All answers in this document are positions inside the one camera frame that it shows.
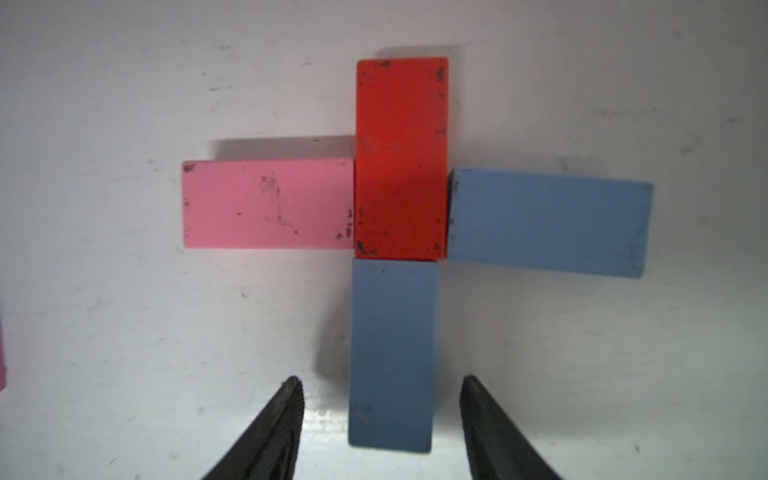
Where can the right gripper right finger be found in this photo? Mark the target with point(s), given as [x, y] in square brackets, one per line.
[496, 448]

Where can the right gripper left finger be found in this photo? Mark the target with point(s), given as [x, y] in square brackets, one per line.
[268, 448]

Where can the blue block cluster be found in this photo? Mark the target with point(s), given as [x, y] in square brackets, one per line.
[555, 222]

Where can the pink block cluster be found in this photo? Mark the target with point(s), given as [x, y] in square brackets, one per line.
[268, 204]

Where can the red block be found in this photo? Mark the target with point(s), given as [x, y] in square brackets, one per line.
[400, 173]

